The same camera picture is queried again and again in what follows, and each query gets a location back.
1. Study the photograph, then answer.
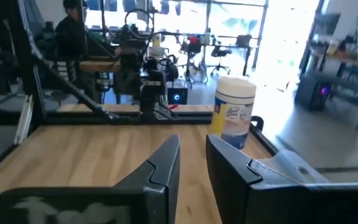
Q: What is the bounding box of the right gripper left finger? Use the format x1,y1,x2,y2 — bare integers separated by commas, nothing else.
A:
0,134,181,224

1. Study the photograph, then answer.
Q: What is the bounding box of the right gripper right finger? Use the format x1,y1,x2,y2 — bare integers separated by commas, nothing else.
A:
206,134,358,224

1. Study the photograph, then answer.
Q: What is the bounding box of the clear plastic bin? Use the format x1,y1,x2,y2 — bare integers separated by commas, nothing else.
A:
258,149,331,184

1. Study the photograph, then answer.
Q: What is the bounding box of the yellow disinfecting wipes canister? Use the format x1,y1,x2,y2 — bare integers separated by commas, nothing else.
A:
209,76,257,150

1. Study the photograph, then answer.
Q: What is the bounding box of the black box blue light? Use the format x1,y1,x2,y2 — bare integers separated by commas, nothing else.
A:
167,87,188,105

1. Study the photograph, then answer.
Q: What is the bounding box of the black machine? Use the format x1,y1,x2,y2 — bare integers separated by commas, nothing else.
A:
294,73,332,111

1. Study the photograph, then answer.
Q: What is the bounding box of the wooden desk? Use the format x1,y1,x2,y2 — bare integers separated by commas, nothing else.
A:
79,60,121,73

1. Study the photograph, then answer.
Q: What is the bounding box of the black office chair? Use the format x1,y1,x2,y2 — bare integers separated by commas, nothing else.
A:
209,43,232,77

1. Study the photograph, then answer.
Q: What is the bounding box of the white metal bar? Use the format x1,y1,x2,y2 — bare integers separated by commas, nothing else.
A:
13,95,34,146

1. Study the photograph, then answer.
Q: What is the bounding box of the black background desk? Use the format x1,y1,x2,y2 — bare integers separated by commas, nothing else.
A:
178,32,254,77

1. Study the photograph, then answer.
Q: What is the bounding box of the dark metal shelf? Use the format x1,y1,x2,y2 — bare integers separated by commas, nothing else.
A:
306,12,358,131

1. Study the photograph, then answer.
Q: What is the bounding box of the person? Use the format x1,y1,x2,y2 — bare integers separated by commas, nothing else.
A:
54,0,88,60

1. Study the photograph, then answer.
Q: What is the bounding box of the black frame clamp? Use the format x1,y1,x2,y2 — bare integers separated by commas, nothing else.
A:
250,115,264,131

